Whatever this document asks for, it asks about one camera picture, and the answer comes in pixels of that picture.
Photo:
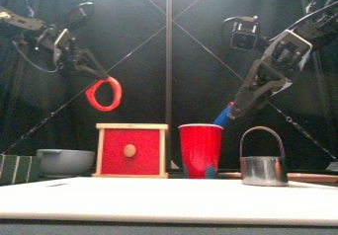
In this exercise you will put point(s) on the green striped box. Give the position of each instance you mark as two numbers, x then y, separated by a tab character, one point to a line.
18	168

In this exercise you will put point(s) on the brown wooden tray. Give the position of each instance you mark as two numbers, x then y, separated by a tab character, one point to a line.
313	178

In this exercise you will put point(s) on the red plastic cup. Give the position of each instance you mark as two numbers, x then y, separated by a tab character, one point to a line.
201	150

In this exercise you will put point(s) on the vertical metal frame pole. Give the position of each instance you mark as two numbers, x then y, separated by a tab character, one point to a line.
169	64

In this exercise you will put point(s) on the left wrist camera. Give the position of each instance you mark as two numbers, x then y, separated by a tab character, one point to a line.
81	15

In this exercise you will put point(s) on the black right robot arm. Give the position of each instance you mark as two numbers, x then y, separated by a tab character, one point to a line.
324	20

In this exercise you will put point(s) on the red drawer with wooden knob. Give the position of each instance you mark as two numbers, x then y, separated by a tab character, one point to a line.
145	140

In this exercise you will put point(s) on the white cutting board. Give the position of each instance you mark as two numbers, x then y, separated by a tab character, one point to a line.
167	199

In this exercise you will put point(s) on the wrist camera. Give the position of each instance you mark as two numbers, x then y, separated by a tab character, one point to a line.
81	15
244	36

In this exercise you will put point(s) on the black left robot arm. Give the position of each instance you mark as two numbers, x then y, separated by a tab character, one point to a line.
20	21

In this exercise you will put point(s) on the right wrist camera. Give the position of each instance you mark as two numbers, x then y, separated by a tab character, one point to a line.
244	36

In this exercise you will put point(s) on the grey bowl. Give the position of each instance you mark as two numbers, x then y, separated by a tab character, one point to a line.
66	161

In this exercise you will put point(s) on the wooden drawer box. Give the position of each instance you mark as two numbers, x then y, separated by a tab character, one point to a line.
99	146

